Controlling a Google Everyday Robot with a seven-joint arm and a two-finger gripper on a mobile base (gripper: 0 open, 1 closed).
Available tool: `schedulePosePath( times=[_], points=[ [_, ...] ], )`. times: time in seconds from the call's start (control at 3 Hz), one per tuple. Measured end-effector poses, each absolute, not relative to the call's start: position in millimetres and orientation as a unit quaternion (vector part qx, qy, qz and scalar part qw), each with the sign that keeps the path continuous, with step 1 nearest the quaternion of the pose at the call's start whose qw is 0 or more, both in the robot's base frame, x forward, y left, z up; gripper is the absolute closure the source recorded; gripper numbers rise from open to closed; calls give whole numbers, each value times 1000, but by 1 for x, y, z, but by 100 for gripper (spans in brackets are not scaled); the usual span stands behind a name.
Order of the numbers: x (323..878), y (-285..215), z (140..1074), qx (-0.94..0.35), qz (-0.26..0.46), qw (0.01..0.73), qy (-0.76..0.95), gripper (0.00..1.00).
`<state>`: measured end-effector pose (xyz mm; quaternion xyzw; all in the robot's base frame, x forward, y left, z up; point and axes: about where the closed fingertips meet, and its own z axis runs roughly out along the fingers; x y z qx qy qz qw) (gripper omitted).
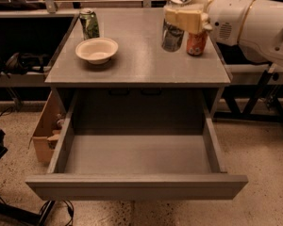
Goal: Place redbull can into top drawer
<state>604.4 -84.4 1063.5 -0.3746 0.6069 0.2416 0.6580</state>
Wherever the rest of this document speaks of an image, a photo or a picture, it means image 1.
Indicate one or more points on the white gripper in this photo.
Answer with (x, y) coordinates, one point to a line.
(226, 19)

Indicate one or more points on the silver redbull can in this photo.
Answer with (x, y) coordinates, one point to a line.
(171, 35)

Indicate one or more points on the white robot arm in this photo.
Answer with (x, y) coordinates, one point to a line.
(256, 26)

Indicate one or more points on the orange soda can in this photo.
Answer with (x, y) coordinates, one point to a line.
(196, 43)

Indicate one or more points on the green soda can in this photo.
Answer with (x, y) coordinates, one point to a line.
(89, 22)

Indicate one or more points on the grey open top drawer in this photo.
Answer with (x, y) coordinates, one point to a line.
(137, 147)

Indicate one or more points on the grey cabinet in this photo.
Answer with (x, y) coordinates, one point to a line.
(140, 60)

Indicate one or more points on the white bowl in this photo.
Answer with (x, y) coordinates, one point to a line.
(97, 50)

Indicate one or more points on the black headphones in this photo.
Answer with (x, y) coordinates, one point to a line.
(22, 63)

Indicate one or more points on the cardboard box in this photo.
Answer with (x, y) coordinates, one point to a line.
(45, 135)

